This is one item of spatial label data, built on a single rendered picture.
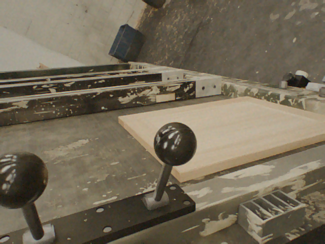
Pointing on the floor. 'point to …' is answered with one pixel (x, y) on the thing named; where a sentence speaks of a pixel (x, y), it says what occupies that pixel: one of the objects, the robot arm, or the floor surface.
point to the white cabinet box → (29, 53)
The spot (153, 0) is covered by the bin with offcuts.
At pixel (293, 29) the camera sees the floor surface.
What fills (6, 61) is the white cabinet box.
